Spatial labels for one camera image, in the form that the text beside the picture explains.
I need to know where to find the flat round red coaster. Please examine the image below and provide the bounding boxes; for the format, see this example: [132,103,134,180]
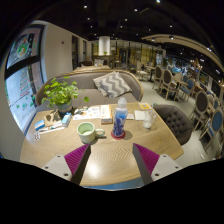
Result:
[110,130,127,141]

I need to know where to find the potted green plant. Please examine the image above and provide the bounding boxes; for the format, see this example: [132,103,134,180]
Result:
[41,76,90,115]

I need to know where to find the grey curved sofa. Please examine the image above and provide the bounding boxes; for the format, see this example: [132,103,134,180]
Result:
[35,68,145,113]

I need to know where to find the blue tissue pack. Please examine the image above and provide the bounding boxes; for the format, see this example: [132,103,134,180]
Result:
[61,112,73,128]

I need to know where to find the group of dining chairs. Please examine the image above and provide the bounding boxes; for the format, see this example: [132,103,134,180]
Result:
[134,61,224,153]

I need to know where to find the small brown booklet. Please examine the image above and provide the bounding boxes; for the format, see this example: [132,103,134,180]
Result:
[100,117,113,125]

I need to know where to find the clear drinking glass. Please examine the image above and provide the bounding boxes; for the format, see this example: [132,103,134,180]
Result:
[142,109,158,130]

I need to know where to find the blue and white card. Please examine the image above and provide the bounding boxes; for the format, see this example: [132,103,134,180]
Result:
[34,119,46,132]

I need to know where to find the clear bottle with blue label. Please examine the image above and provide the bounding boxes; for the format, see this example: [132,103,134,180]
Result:
[112,96,129,138]

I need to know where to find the white printed menu sheet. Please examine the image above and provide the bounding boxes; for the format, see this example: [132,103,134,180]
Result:
[72,104,112,121]

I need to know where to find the yellow card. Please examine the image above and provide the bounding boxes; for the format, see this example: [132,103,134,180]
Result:
[138,102,153,111]

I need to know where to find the grey chevron cushion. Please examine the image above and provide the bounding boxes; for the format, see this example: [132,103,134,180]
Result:
[92,70,133,99]

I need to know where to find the white napkin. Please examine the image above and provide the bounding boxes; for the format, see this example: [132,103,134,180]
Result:
[133,110,147,122]

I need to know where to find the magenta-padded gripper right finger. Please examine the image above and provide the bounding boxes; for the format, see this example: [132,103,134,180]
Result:
[132,142,184,186]

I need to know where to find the dark tufted armchair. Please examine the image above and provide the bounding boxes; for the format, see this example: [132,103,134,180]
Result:
[152,104,195,146]

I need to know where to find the pale green mug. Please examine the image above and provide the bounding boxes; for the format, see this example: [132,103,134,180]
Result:
[76,121,106,145]

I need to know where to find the ceiling spot lights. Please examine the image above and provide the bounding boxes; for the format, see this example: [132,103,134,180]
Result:
[79,0,223,76]

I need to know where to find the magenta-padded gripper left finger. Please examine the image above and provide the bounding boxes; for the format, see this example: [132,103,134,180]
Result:
[41,143,92,186]

